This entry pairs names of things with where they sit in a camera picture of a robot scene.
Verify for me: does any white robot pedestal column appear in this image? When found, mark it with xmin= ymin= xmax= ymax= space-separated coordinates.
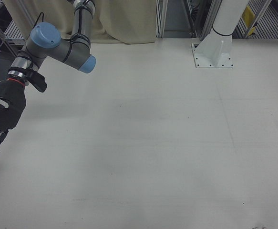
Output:
xmin=191 ymin=0 xmax=249 ymax=69

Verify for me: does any black dexterous robot hand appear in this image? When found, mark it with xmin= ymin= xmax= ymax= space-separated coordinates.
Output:
xmin=0 ymin=80 xmax=27 ymax=163

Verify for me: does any yellow tag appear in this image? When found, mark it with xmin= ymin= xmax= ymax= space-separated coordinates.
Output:
xmin=242 ymin=5 xmax=256 ymax=25

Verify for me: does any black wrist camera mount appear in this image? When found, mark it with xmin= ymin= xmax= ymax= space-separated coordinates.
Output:
xmin=24 ymin=69 xmax=48 ymax=93

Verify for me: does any aluminium profile frame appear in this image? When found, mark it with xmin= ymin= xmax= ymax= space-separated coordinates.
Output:
xmin=155 ymin=0 xmax=216 ymax=39

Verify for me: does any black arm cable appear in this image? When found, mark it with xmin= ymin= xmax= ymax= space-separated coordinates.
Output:
xmin=32 ymin=12 xmax=46 ymax=29

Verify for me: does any metal shelf rack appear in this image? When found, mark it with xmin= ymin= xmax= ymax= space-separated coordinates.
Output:
xmin=0 ymin=0 xmax=34 ymax=57

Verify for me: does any beige fabric curtain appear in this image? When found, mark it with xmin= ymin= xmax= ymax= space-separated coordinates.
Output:
xmin=14 ymin=0 xmax=157 ymax=44

